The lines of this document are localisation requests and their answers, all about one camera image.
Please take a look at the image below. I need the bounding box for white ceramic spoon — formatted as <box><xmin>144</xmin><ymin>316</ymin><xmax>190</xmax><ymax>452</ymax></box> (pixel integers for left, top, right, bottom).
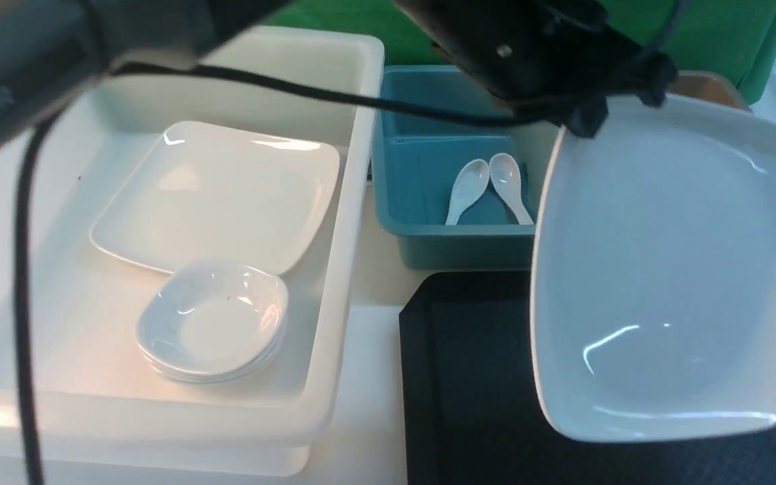
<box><xmin>445</xmin><ymin>159</ymin><xmax>490</xmax><ymax>225</ymax></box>
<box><xmin>488</xmin><ymin>153</ymin><xmax>535</xmax><ymax>225</ymax></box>

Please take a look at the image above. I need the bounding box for brown plastic bin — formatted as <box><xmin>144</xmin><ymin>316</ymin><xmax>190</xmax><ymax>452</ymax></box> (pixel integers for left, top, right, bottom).
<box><xmin>669</xmin><ymin>71</ymin><xmax>776</xmax><ymax>123</ymax></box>

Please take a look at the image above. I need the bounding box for large white square plate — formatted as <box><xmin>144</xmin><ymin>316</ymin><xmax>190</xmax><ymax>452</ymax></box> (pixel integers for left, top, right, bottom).
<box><xmin>530</xmin><ymin>95</ymin><xmax>776</xmax><ymax>443</ymax></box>

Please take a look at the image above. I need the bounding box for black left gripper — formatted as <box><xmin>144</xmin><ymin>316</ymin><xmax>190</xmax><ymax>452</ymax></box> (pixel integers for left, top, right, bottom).
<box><xmin>395</xmin><ymin>1</ymin><xmax>678</xmax><ymax>139</ymax></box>

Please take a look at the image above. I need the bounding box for white square plate in bin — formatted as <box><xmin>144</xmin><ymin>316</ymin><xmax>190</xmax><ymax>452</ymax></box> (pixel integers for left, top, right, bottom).
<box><xmin>89</xmin><ymin>121</ymin><xmax>342</xmax><ymax>274</ymax></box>

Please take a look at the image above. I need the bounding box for black serving tray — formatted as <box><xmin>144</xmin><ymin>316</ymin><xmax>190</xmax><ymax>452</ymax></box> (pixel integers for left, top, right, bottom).
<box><xmin>398</xmin><ymin>271</ymin><xmax>776</xmax><ymax>484</ymax></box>

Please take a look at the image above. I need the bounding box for small white bowl in bin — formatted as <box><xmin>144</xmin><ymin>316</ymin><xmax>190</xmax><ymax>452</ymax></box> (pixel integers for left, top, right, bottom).
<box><xmin>148</xmin><ymin>349</ymin><xmax>278</xmax><ymax>385</ymax></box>

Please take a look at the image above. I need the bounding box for white ceramic spoon in bin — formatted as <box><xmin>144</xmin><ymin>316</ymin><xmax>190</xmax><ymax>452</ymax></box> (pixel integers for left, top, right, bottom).
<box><xmin>488</xmin><ymin>153</ymin><xmax>535</xmax><ymax>225</ymax></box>

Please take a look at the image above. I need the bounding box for black cable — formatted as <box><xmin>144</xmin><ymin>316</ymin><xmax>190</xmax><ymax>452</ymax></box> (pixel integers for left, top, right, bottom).
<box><xmin>12</xmin><ymin>0</ymin><xmax>688</xmax><ymax>485</ymax></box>

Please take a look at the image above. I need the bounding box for large white plastic bin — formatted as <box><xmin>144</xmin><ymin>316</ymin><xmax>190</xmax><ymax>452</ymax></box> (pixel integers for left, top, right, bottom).
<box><xmin>0</xmin><ymin>27</ymin><xmax>385</xmax><ymax>477</ymax></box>

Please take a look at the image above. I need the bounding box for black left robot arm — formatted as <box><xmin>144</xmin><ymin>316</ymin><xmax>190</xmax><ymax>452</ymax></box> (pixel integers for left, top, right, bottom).
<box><xmin>0</xmin><ymin>1</ymin><xmax>658</xmax><ymax>147</ymax></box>

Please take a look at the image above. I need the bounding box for small white bowl tray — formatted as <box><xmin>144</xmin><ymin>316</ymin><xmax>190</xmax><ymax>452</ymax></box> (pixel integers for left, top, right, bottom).
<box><xmin>141</xmin><ymin>326</ymin><xmax>287</xmax><ymax>385</ymax></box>
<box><xmin>135</xmin><ymin>260</ymin><xmax>289</xmax><ymax>375</ymax></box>

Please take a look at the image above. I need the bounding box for teal plastic bin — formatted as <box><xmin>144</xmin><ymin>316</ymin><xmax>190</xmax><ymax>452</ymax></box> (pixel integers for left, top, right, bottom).
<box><xmin>373</xmin><ymin>65</ymin><xmax>560</xmax><ymax>270</ymax></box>

